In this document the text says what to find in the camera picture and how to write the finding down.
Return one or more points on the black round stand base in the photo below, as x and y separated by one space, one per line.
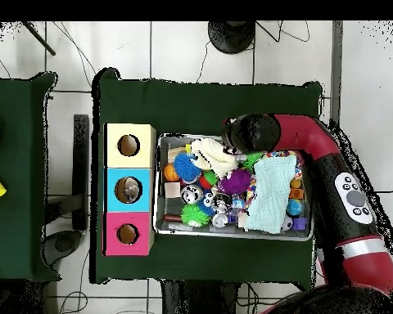
231 36

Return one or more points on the black flat panel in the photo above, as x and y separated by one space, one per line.
81 170

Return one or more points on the mint green knitted cloth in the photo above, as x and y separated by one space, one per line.
271 193

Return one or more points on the grey stand foot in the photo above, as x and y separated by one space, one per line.
64 245

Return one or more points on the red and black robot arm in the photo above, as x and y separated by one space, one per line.
301 130

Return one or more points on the blue spiky ball with eyes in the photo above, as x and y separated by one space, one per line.
207 207

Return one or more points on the dark green tablecloth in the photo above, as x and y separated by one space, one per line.
199 104

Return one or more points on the black rod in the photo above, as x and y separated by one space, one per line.
39 38

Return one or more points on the dark green side-table cloth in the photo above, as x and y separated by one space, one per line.
19 130

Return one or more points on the green spiky rubber ball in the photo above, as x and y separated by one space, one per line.
194 215

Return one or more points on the orange toy basketball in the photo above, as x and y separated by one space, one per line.
169 172

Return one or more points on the small globe ball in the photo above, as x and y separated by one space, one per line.
294 207

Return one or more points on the crushed silver can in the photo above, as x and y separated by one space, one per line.
191 194

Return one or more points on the blue spiky rubber ball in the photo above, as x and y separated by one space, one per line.
186 166

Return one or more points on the purple spiky rubber toy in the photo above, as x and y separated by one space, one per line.
235 181

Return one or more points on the colourful dotted cloth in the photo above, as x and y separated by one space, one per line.
299 163

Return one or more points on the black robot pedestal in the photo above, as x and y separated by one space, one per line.
196 301

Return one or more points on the wooden three-hole sorting box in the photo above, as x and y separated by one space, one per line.
144 196

